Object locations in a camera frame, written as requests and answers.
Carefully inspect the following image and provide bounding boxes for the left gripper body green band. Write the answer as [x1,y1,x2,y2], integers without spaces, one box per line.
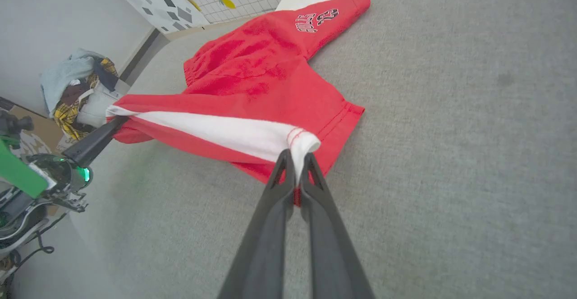
[0,139,93,214]

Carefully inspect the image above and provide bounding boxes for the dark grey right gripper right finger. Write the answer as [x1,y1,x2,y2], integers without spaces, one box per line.
[299,152,377,299]

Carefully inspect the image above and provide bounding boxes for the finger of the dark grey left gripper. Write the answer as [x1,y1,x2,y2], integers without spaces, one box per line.
[62,115,130,169]

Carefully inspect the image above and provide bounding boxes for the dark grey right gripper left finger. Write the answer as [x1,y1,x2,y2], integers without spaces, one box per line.
[216,149,297,299]

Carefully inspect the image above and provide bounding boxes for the red shorts with white stripe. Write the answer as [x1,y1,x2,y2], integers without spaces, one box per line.
[106,0,371,207]

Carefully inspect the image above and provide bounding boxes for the pile of clothes in basket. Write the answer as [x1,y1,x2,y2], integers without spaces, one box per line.
[53,58,119,142]

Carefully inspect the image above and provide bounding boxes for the white grey garment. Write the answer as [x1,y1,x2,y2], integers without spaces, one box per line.
[77,79,132,129]

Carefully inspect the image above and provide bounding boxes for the brown cardboard box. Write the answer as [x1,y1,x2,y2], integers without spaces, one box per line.
[0,104,78,156]

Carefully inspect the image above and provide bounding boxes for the dark brown garment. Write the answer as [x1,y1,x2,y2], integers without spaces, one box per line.
[60,82,94,106]

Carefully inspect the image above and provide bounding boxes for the light blue garment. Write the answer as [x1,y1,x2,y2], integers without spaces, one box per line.
[40,49,107,111]

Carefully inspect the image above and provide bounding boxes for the light wooden base board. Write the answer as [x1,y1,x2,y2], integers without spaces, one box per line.
[161,22,215,41]

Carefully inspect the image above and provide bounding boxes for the grey fabric sofa seat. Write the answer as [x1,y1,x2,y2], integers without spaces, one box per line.
[68,0,577,299]

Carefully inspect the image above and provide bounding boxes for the black knobbed mount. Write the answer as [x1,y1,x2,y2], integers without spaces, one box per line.
[0,110,35,149]

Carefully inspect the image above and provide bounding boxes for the thin black cable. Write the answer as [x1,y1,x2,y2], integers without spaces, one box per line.
[8,213,68,270]

